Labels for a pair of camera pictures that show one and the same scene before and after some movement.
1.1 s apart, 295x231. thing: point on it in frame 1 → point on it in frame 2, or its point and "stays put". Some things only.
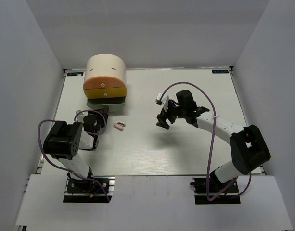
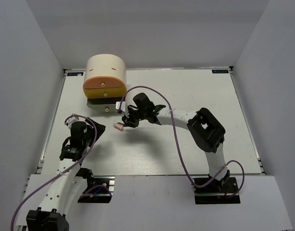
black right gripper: (163, 116) → (129, 120)
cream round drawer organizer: (105, 85) stays put
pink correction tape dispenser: (119, 125) stays put
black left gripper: (102, 114) → (100, 129)
